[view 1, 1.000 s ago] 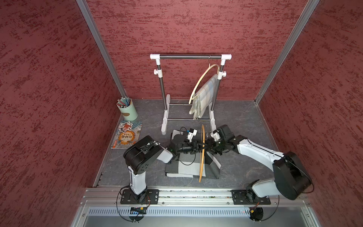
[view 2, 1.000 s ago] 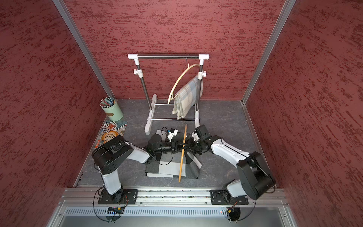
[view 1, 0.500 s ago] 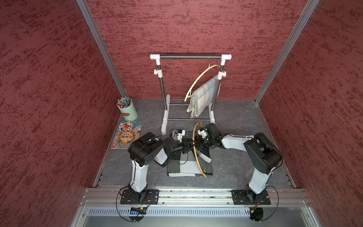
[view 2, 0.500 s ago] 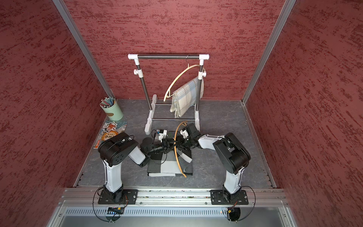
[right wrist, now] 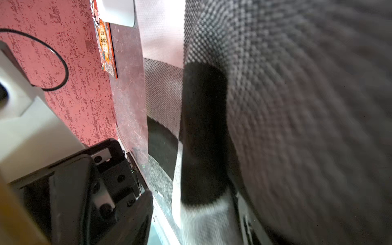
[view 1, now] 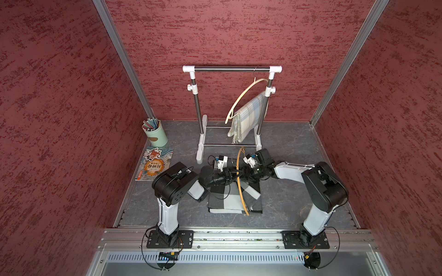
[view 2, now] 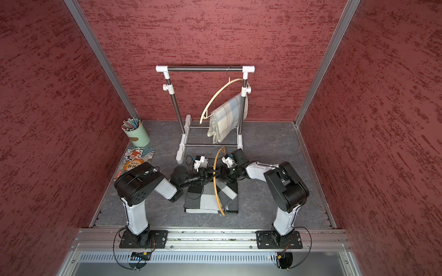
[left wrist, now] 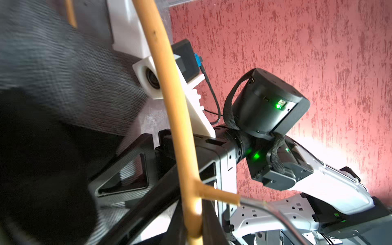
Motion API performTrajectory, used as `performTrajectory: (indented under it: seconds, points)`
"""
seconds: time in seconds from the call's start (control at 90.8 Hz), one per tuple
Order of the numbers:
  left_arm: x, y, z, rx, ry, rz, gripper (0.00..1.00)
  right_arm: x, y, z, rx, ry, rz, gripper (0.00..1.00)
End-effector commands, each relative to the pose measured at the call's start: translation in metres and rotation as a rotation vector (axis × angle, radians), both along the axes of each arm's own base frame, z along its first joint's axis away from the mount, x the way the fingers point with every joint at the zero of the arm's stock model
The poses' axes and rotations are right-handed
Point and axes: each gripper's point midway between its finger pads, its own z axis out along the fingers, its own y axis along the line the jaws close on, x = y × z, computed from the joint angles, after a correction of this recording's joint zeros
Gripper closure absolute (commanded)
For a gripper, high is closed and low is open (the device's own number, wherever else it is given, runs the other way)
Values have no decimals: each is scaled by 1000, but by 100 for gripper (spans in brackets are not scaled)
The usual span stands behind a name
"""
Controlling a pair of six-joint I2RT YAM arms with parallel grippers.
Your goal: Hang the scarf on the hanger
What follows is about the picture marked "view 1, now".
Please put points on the grey black checkered scarf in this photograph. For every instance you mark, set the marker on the grey black checkered scarf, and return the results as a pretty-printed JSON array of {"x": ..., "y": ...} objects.
[{"x": 226, "y": 199}]

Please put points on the colourful illustrated book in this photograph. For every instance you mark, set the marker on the colourful illustrated book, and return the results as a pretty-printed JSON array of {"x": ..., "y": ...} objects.
[{"x": 155, "y": 160}]

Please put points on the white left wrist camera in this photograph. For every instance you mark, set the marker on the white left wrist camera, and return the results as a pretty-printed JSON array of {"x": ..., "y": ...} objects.
[{"x": 221, "y": 162}]

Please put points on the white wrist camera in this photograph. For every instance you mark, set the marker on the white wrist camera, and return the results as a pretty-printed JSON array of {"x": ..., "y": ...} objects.
[
  {"x": 221, "y": 162},
  {"x": 259, "y": 160}
]

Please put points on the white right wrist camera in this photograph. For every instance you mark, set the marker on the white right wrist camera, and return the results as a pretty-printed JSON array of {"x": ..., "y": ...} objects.
[{"x": 259, "y": 160}]

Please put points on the brown wooden hanger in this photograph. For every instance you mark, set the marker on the brown wooden hanger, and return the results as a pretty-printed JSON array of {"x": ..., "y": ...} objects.
[{"x": 241, "y": 151}]

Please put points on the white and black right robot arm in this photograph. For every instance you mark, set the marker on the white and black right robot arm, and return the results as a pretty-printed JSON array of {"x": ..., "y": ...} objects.
[{"x": 339, "y": 192}]

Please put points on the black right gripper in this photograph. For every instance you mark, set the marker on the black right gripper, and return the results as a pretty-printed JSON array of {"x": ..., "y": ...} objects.
[{"x": 247, "y": 167}]

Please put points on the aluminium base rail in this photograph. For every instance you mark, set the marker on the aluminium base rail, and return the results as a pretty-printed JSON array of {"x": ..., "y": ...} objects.
[{"x": 237, "y": 239}]

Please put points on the blue plaid fringed scarf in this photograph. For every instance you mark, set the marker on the blue plaid fringed scarf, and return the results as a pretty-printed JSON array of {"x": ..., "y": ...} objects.
[{"x": 246, "y": 118}]

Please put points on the right aluminium corner profile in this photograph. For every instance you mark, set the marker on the right aluminium corner profile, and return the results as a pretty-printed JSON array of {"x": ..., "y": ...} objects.
[{"x": 372, "y": 18}]

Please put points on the left aluminium corner profile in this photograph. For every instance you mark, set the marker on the left aluminium corner profile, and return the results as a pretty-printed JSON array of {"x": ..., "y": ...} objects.
[{"x": 111, "y": 29}]

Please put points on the aluminium corner profile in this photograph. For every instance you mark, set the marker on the aluminium corner profile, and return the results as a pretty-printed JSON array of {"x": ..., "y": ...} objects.
[
  {"x": 372, "y": 18},
  {"x": 111, "y": 29}
]

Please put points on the green cup with pencils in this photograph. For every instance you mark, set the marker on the green cup with pencils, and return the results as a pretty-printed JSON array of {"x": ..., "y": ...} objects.
[{"x": 155, "y": 133}]

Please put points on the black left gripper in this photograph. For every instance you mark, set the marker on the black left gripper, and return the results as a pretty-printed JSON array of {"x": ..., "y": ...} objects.
[{"x": 228, "y": 173}]

